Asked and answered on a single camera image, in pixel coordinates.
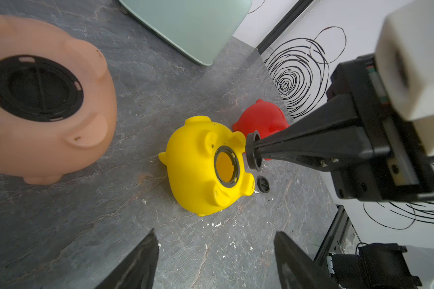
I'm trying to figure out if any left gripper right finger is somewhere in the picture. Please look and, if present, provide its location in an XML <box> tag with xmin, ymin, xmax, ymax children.
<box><xmin>274</xmin><ymin>231</ymin><xmax>339</xmax><ymax>289</ymax></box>

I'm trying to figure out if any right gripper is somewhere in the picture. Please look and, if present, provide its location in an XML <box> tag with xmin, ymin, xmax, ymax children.
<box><xmin>254</xmin><ymin>54</ymin><xmax>434</xmax><ymax>202</ymax></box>

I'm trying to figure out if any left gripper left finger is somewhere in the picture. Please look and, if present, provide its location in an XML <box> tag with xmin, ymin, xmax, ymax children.
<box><xmin>95</xmin><ymin>229</ymin><xmax>159</xmax><ymax>289</ymax></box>

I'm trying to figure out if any black plug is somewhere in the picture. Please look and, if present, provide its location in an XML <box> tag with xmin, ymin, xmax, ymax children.
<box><xmin>245</xmin><ymin>130</ymin><xmax>262</xmax><ymax>172</ymax></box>
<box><xmin>256</xmin><ymin>176</ymin><xmax>270</xmax><ymax>193</ymax></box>

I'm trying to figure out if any yellow piggy bank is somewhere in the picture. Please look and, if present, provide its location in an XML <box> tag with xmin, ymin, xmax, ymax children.
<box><xmin>158</xmin><ymin>116</ymin><xmax>255</xmax><ymax>217</ymax></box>

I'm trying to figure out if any pink piggy bank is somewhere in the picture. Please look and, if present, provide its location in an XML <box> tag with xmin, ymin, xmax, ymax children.
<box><xmin>0</xmin><ymin>14</ymin><xmax>117</xmax><ymax>185</ymax></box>

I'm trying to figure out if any red piggy bank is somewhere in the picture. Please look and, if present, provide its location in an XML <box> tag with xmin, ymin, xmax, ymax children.
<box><xmin>232</xmin><ymin>99</ymin><xmax>289</xmax><ymax>138</ymax></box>

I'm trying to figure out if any mint green toaster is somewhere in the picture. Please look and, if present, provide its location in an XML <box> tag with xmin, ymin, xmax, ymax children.
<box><xmin>120</xmin><ymin>0</ymin><xmax>252</xmax><ymax>66</ymax></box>

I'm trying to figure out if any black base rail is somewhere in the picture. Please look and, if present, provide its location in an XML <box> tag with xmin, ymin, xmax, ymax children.
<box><xmin>314</xmin><ymin>205</ymin><xmax>361</xmax><ymax>268</ymax></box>

